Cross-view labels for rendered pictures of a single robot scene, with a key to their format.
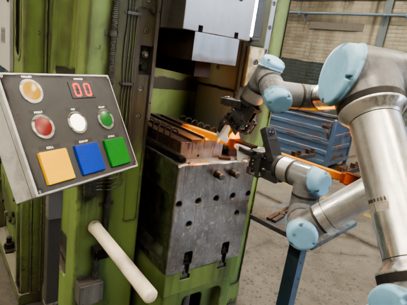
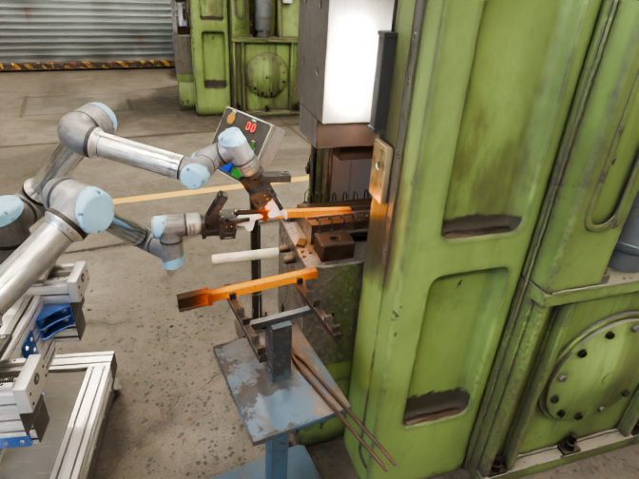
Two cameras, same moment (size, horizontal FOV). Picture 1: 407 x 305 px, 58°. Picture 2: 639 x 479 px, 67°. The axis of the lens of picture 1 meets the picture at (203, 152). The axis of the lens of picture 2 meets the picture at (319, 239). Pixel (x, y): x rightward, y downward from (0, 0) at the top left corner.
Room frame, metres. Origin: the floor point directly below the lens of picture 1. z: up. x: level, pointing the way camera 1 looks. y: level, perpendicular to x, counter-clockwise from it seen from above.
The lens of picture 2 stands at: (1.91, -1.47, 1.79)
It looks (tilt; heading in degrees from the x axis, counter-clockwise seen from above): 30 degrees down; 109
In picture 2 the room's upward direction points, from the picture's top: 4 degrees clockwise
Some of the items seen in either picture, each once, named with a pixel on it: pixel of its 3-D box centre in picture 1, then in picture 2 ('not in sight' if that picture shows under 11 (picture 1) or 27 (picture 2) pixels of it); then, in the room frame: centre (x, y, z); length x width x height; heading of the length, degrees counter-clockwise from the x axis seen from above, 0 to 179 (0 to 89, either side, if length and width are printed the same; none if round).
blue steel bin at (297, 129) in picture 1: (303, 134); not in sight; (5.28, -1.40, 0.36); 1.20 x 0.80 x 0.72; 50
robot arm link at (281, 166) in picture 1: (287, 169); (193, 224); (1.05, -0.26, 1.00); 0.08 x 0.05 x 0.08; 128
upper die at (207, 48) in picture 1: (184, 45); (366, 123); (1.51, 0.14, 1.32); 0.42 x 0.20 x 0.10; 38
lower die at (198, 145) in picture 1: (173, 133); (357, 216); (1.51, 0.14, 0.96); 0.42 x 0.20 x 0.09; 38
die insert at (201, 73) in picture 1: (181, 65); (377, 145); (1.55, 0.14, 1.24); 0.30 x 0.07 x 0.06; 38
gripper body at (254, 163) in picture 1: (267, 164); (218, 223); (1.11, -0.20, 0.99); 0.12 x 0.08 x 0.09; 38
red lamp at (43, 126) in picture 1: (43, 126); not in sight; (0.80, 0.37, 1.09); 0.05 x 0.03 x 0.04; 128
